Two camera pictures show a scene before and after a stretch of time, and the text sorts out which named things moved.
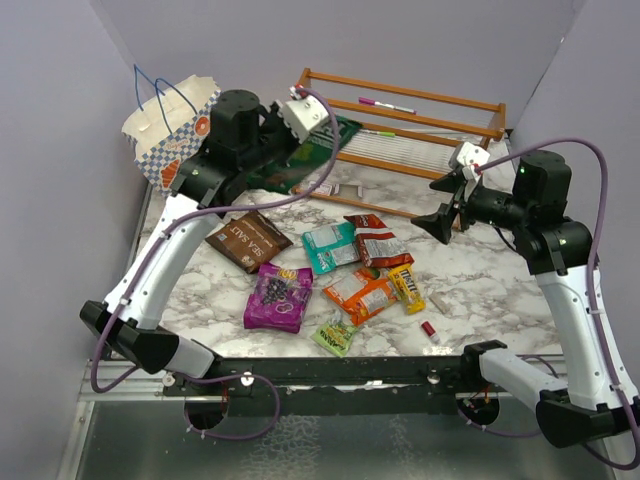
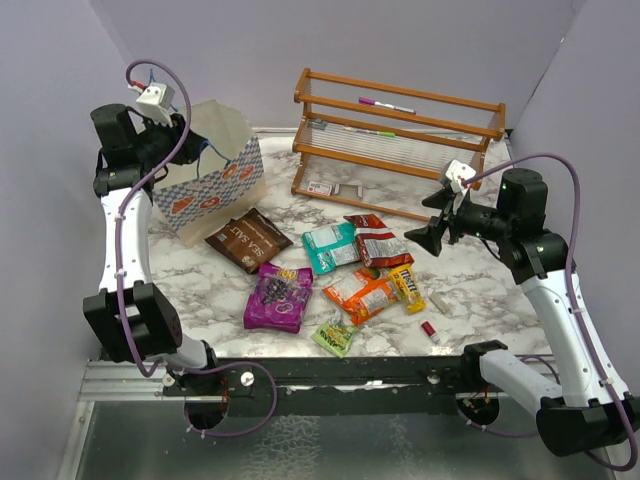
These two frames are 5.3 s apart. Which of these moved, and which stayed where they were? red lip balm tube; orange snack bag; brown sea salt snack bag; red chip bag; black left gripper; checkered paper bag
Moved: black left gripper; checkered paper bag
Stayed: orange snack bag; red lip balm tube; red chip bag; brown sea salt snack bag
